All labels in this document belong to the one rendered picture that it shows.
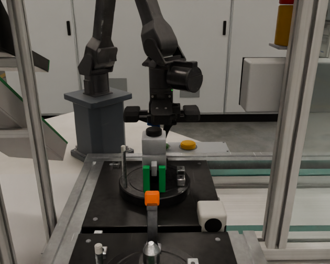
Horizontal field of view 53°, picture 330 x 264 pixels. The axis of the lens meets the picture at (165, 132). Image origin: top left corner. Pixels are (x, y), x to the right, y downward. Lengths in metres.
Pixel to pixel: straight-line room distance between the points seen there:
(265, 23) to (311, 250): 3.26
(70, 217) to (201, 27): 3.11
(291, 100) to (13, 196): 0.70
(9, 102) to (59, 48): 3.15
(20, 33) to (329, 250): 0.57
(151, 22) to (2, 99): 0.37
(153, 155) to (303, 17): 0.33
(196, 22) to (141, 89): 0.92
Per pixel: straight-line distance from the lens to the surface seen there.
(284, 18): 0.46
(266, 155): 0.85
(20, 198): 0.90
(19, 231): 0.79
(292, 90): 0.45
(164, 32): 0.77
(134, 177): 0.66
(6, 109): 0.57
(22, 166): 1.06
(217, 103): 3.76
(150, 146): 0.59
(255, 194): 0.77
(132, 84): 3.65
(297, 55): 0.44
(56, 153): 0.73
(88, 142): 0.98
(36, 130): 0.59
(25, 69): 0.56
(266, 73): 0.46
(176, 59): 0.76
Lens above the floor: 1.32
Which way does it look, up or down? 22 degrees down
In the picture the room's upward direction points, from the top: straight up
